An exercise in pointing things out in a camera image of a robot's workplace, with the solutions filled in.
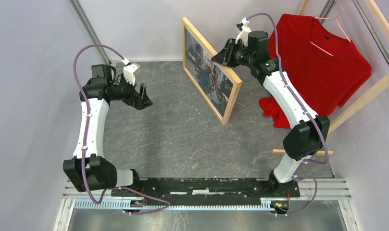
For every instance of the aluminium rail frame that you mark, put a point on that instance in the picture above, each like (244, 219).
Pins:
(329, 208)

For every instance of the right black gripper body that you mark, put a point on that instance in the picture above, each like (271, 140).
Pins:
(240, 56)

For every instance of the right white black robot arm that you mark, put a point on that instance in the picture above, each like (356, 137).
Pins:
(308, 129)

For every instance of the pink clothes hanger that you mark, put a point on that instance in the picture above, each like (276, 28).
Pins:
(335, 20)

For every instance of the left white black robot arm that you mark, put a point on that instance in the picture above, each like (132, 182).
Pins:
(88, 167)

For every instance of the red t-shirt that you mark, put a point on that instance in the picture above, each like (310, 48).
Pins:
(326, 70)

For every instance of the photo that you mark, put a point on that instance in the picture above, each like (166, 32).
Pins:
(209, 76)

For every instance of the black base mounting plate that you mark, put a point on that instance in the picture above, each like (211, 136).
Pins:
(215, 191)

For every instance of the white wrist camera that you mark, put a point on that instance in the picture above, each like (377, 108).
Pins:
(129, 71)
(243, 31)

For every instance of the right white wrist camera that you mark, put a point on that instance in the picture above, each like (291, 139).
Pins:
(243, 31)

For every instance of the metal corner post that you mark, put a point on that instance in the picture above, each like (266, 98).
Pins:
(81, 14)

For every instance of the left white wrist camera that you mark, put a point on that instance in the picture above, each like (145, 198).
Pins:
(129, 71)

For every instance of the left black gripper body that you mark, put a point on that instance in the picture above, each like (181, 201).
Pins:
(125, 91)

